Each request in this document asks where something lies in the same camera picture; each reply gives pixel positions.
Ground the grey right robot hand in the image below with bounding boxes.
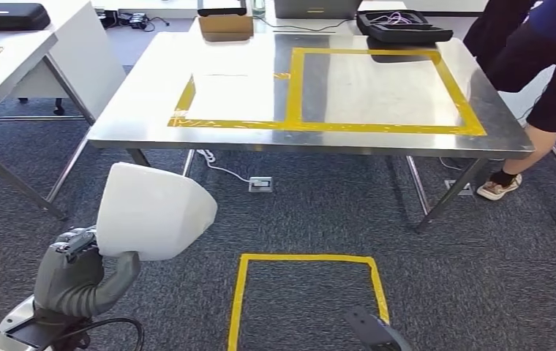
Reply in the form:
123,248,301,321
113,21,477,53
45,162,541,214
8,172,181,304
343,306,415,351

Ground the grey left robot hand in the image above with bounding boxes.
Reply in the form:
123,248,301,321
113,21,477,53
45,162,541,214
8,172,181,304
33,226,142,318

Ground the white curved plastic part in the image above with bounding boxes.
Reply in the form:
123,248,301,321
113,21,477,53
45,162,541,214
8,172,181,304
95,162,219,263

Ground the yellow floor tape square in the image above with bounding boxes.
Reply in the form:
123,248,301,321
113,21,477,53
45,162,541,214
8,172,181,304
227,253,391,351

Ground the floor outlet box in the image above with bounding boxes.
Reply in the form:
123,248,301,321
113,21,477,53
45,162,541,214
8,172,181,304
249,176,274,194
444,179,474,197

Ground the white side panel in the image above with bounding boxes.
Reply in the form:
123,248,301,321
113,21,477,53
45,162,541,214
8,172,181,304
9,0,128,121
498,63,556,124

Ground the black zip case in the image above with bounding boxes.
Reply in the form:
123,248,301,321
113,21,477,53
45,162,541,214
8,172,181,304
0,2,52,32

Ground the open black foam case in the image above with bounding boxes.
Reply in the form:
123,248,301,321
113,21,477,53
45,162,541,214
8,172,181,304
356,10,454,45

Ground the brown cardboard box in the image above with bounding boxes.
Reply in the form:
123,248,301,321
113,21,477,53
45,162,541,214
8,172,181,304
198,13,255,42

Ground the remote controller with screen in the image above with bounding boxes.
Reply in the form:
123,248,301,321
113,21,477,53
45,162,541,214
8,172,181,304
197,0,249,18

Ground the person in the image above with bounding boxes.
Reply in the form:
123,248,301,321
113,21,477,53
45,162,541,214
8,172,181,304
462,0,556,202

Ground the grey laptop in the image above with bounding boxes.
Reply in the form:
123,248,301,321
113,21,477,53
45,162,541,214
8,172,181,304
274,0,364,20

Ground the white power cable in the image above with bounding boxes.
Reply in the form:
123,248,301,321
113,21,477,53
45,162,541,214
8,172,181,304
195,148,252,184

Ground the black cable tangle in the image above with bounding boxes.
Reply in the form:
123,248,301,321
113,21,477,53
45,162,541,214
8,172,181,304
96,10,171,33

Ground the white cable bundle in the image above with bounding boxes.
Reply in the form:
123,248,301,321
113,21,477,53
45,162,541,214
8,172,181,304
369,12,415,26

